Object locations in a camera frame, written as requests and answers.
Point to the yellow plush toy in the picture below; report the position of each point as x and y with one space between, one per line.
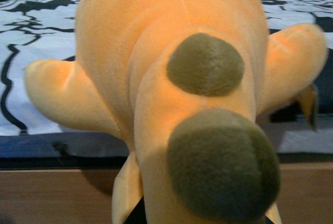
182 82

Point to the wooden bed frame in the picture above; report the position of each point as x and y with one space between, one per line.
84 196

